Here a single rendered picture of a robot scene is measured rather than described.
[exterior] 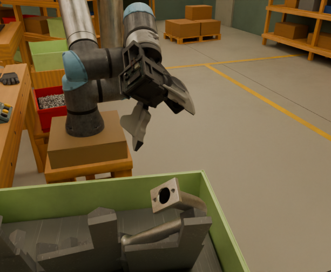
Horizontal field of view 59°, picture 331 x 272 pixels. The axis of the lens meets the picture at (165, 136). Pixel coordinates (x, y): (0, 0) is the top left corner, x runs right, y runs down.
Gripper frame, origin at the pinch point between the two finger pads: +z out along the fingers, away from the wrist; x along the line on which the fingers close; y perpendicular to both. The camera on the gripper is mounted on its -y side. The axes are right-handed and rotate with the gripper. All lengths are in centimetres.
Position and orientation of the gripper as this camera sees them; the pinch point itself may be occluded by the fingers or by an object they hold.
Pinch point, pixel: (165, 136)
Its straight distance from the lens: 54.2
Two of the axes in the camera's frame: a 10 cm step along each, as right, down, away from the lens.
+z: 1.5, 8.3, -5.4
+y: -6.7, -3.2, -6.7
